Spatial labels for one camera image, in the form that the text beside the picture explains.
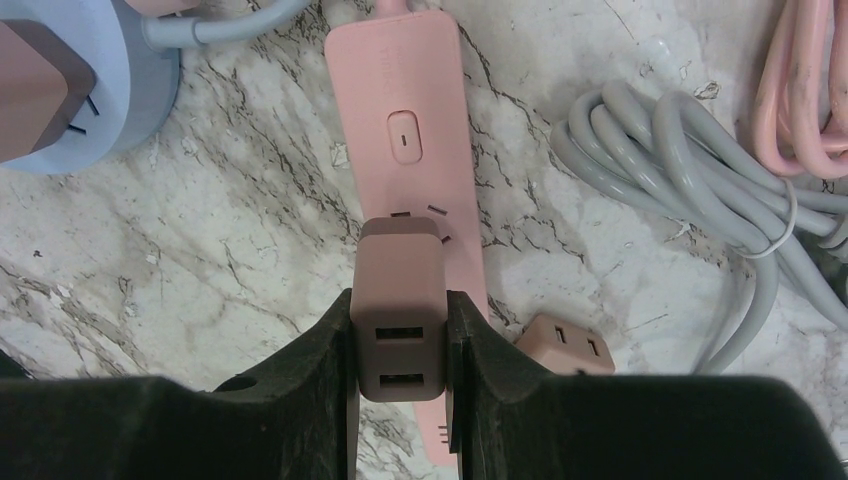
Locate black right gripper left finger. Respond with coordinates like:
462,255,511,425
1,291,359,479

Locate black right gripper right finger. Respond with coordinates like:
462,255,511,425
446,292,846,479

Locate brown-pink charger cube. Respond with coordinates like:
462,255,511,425
516,314,616,375

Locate pink charger cube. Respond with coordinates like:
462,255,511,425
1,19,96,163
350,216,448,403

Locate pink power strip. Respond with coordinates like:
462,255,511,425
325,1,488,466

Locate blue round power socket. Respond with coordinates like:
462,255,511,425
1,1,305,174

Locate grey bundled cable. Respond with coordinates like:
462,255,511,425
549,79,848,376

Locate pink strip cable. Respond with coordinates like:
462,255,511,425
751,0,848,181

